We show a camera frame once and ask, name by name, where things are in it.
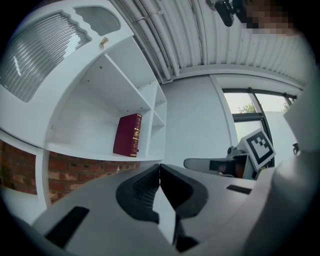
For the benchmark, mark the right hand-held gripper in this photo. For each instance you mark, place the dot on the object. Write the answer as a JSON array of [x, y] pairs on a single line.
[[260, 150]]

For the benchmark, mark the brass door knob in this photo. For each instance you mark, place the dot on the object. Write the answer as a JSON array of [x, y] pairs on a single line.
[[103, 42]]

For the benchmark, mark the white shelf cabinet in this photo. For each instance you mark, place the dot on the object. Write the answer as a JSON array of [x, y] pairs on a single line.
[[62, 82]]

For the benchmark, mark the black framed window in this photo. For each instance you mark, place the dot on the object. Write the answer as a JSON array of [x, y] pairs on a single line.
[[247, 120]]

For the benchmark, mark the white ceiling pipe bundle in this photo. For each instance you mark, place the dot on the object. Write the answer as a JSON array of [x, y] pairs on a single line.
[[160, 50]]

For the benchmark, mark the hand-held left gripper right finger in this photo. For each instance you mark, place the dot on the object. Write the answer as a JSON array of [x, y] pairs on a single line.
[[220, 212]]

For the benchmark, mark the white ribbed glass cabinet door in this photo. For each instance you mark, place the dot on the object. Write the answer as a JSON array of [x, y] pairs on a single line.
[[37, 57]]

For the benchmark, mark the black head-mounted camera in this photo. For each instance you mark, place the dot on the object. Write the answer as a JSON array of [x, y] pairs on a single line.
[[226, 11]]

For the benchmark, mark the white shelf compartment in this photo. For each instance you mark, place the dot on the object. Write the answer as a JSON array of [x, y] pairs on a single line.
[[100, 107]]

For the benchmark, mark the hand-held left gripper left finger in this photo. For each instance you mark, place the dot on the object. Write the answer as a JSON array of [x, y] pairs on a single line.
[[100, 225]]

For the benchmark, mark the person's head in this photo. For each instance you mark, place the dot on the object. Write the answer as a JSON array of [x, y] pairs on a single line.
[[270, 17]]

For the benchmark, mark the dark red hardcover book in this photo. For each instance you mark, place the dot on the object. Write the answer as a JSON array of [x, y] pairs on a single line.
[[126, 135]]

